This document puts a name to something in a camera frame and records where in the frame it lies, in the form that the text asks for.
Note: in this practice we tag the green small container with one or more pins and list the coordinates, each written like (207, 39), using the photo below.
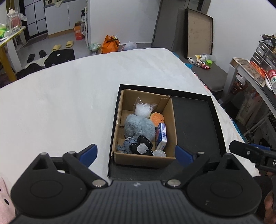
(209, 63)

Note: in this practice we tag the orange cardboard box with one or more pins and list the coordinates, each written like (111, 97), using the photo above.
(78, 31)

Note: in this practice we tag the clear bag of white beads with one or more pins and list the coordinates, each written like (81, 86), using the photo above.
(143, 109)

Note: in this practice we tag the yellow slipper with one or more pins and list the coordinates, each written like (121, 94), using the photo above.
(69, 44)
(56, 47)

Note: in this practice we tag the plastic water bottle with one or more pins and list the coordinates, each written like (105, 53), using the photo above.
(271, 76)

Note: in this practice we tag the red basket under desk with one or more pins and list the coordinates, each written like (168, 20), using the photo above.
(239, 84)

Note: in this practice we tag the large framed cork board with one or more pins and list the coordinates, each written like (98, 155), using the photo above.
(198, 33)

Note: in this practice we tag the grey crochet coaster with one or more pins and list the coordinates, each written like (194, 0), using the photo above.
(125, 148)

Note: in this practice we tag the black laptop bag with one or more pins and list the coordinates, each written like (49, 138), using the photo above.
(59, 56)

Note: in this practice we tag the brown cardboard box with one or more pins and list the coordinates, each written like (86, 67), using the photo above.
(126, 100)

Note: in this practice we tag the grey bench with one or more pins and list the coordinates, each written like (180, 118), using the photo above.
(214, 78)

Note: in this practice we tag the burger plush toy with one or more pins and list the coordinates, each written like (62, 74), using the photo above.
(157, 118)

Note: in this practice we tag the person's right hand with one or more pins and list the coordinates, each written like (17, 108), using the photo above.
(269, 201)

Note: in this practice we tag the drawer organizer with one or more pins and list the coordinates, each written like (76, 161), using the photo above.
(264, 57)

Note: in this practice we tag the grey fluffy plush toy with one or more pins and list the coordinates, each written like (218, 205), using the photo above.
(134, 126)

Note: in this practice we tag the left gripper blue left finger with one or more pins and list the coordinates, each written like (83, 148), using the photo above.
(79, 162)

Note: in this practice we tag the white kitchen cabinet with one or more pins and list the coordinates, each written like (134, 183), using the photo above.
(64, 17)

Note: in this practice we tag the white paper ball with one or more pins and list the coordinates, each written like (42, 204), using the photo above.
(159, 153)

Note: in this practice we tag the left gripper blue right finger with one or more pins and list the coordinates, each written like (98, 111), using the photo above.
(192, 162)

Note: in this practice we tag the black lace white pouch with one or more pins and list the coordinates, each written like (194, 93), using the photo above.
(143, 146)

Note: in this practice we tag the yellow side table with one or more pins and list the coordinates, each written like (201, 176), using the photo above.
(9, 57)

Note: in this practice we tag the glass jar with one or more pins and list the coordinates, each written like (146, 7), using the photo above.
(14, 21)

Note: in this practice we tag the orange bag on floor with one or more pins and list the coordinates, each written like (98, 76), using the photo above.
(110, 44)

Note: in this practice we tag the blue tissue pack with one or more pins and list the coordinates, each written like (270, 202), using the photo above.
(161, 137)

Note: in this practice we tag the black shallow tray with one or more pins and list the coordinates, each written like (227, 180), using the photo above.
(197, 129)

